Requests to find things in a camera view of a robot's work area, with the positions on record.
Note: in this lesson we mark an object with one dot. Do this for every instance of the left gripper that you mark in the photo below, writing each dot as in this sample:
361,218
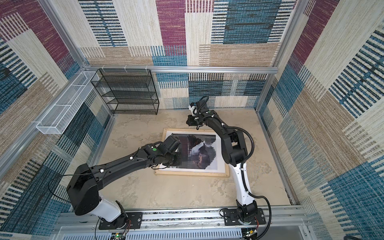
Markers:
179,159

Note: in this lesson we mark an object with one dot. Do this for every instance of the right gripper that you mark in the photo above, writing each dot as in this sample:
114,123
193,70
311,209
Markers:
191,122

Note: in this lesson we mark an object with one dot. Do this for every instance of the waterfall photo with white border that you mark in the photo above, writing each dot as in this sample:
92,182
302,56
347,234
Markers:
220,162

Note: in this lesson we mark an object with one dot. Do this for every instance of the wooden picture frame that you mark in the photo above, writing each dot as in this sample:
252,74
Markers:
192,173

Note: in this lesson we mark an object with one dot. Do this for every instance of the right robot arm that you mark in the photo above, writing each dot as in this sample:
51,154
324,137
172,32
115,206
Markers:
237,147

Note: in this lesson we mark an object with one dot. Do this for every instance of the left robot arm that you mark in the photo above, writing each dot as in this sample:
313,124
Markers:
84,186

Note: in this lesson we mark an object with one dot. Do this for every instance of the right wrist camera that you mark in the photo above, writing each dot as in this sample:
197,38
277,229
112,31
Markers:
194,108

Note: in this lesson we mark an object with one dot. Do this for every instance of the aluminium front rail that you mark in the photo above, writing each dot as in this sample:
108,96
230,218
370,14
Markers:
288,223

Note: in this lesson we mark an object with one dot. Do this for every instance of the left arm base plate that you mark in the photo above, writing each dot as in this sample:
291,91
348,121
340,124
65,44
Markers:
130,220

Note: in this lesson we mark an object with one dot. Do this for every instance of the black wire shelf rack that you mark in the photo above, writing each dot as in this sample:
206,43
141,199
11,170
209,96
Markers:
129,91

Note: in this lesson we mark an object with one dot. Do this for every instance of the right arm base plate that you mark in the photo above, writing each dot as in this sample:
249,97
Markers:
233,217

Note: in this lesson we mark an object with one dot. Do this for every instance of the white mesh wall basket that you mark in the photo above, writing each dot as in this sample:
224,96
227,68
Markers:
60,115

